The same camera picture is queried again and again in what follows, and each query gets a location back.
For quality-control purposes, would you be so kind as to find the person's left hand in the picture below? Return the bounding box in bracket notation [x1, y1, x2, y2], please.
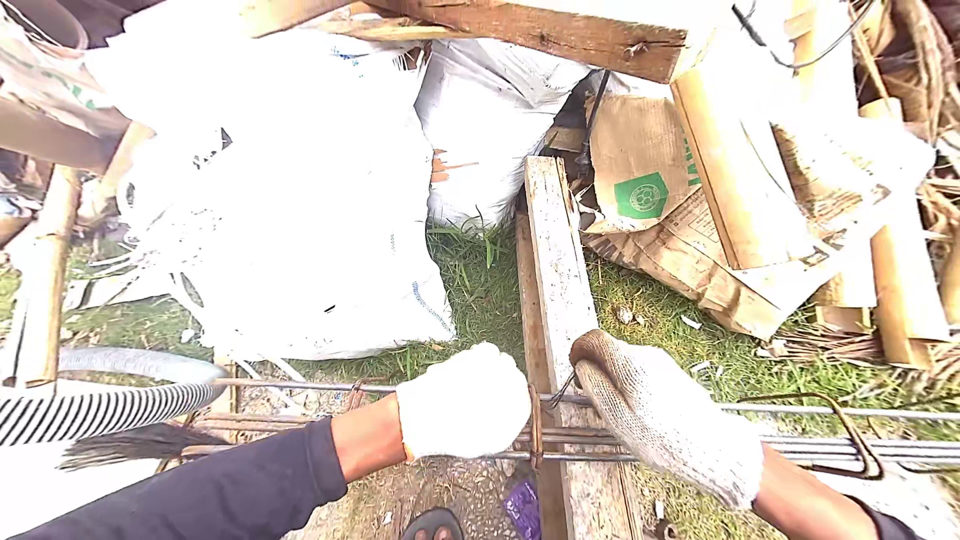
[396, 342, 533, 461]

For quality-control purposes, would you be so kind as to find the person's right hand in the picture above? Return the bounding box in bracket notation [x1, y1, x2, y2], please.
[569, 328, 765, 512]

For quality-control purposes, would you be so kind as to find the thin dark tie wire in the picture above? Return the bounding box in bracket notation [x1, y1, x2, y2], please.
[549, 370, 584, 411]

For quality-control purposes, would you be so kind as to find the long grey steel rod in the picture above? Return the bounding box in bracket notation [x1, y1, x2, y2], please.
[213, 377, 960, 422]

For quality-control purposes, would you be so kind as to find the person's right forearm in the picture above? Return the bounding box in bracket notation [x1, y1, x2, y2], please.
[752, 442, 928, 540]

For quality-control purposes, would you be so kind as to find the person's left forearm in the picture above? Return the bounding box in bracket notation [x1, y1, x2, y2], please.
[9, 393, 409, 540]

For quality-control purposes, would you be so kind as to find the rusty rectangular steel stirrup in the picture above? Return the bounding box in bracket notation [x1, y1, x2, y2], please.
[343, 378, 385, 414]
[736, 392, 887, 482]
[528, 384, 544, 471]
[156, 408, 201, 474]

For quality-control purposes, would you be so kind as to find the brown wooden plank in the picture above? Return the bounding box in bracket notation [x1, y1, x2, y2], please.
[514, 211, 570, 540]

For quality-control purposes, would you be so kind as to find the weathered pale wooden beam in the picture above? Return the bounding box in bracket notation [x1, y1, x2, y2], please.
[524, 155, 645, 540]

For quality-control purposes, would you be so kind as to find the purple plastic packet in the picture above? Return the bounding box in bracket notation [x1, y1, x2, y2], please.
[501, 480, 542, 540]

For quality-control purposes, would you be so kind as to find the brown paper bag, green print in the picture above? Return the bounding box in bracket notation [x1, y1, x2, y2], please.
[574, 91, 826, 342]

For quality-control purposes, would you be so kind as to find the thick bamboo piece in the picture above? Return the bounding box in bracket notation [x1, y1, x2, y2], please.
[669, 63, 820, 271]

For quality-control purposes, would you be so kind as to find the bundle of thin steel rods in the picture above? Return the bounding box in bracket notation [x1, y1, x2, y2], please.
[183, 411, 960, 466]

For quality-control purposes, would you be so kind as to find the black metal rod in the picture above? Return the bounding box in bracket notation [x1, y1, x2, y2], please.
[574, 69, 612, 186]

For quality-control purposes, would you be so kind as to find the large white woven sack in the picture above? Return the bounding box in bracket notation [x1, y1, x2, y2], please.
[86, 0, 457, 364]

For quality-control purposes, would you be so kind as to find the white sack with orange print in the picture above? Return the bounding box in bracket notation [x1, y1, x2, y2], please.
[414, 37, 594, 232]

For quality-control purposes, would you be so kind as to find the thick brown wooden beam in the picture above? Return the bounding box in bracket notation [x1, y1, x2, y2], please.
[363, 0, 714, 85]

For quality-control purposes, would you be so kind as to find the black bristle brush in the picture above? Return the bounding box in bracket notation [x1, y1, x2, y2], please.
[58, 421, 228, 472]

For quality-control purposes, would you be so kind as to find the pile of dried palm leaves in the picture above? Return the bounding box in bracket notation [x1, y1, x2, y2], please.
[849, 0, 960, 387]

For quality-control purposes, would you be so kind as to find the slender bamboo pole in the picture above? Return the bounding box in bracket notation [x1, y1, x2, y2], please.
[13, 164, 81, 390]

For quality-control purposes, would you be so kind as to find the broad brown beam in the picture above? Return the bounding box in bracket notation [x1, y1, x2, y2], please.
[0, 93, 132, 174]

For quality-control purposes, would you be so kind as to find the white sack with green print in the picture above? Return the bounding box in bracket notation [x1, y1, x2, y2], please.
[0, 15, 133, 142]

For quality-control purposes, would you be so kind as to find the black cable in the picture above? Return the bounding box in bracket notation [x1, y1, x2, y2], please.
[731, 0, 877, 70]

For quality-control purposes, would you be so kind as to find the striped ribbed hose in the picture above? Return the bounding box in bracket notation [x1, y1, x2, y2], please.
[0, 347, 228, 448]

